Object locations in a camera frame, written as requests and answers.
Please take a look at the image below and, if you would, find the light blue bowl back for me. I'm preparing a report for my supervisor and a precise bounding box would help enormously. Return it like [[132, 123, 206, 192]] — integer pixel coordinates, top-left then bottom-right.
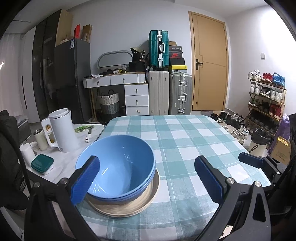
[[75, 135, 156, 203]]

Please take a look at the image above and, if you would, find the cream plate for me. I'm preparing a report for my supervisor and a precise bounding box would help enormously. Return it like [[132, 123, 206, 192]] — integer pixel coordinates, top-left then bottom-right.
[[86, 169, 160, 218]]

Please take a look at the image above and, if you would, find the black trash bin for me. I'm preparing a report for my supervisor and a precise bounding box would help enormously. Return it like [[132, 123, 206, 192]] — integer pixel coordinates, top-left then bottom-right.
[[248, 128, 272, 157]]

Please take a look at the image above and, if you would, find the cardboard box on floor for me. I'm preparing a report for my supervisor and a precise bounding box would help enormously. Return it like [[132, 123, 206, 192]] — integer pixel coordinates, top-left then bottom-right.
[[270, 136, 291, 165]]

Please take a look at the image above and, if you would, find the white side table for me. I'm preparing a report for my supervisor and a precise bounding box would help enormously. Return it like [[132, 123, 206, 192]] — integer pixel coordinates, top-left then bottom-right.
[[23, 123, 106, 183]]

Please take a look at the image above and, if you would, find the teal checkered tablecloth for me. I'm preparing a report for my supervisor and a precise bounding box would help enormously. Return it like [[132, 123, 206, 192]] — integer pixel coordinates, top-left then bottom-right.
[[78, 115, 270, 240]]

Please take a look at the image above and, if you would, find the purple bag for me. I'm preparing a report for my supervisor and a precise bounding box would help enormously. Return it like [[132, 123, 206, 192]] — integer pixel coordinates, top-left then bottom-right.
[[268, 114, 290, 152]]

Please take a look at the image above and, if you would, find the teal lid food container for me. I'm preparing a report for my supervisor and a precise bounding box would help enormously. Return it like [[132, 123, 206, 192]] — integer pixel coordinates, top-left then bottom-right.
[[31, 154, 54, 175]]

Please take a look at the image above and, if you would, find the green packet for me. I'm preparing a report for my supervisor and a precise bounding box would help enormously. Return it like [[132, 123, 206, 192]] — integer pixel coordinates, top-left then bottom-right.
[[74, 126, 94, 133]]

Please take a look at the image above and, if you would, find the shoe rack with shoes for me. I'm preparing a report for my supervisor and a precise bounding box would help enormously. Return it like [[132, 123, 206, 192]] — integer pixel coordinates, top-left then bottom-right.
[[246, 70, 287, 136]]

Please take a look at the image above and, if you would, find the white electric kettle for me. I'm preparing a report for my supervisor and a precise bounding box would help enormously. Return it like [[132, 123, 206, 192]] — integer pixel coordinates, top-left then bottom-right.
[[41, 108, 79, 153]]

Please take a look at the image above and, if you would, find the woven laundry basket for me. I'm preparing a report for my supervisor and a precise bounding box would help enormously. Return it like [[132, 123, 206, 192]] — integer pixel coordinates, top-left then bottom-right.
[[99, 89, 120, 115]]

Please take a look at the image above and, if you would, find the white desk with drawers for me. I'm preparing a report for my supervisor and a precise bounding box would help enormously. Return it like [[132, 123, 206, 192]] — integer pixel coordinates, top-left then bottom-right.
[[83, 72, 149, 116]]

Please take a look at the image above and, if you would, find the silver hard suitcase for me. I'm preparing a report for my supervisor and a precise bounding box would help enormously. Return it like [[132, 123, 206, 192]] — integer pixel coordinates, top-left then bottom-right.
[[169, 73, 193, 115]]

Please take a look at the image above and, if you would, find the wooden door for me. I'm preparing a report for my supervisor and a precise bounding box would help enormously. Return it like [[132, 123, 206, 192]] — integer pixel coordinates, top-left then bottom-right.
[[189, 11, 229, 111]]

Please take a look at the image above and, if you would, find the black refrigerator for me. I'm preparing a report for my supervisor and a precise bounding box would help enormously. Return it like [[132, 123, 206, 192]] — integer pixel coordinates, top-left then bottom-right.
[[54, 39, 92, 124]]

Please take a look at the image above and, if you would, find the beige hard suitcase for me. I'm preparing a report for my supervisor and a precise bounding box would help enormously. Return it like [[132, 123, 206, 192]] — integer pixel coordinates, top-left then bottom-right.
[[148, 71, 170, 115]]

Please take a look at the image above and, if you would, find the grey oval mirror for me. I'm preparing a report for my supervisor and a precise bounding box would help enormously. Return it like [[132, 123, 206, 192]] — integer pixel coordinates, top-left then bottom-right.
[[96, 50, 132, 69]]

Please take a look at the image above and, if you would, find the black bag on desk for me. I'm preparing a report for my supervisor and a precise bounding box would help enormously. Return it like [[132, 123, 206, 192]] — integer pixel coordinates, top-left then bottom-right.
[[129, 47, 147, 72]]

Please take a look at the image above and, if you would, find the stack of shoe boxes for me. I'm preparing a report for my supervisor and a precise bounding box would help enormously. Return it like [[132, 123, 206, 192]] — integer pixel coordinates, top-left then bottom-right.
[[169, 41, 188, 73]]

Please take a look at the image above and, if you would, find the teal hard suitcase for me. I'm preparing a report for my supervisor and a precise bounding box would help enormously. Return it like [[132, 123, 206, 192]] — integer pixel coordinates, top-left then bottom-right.
[[149, 30, 170, 69]]

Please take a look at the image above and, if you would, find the white handled knife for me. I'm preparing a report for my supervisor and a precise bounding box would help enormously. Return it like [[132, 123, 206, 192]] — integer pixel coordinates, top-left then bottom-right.
[[85, 128, 92, 143]]

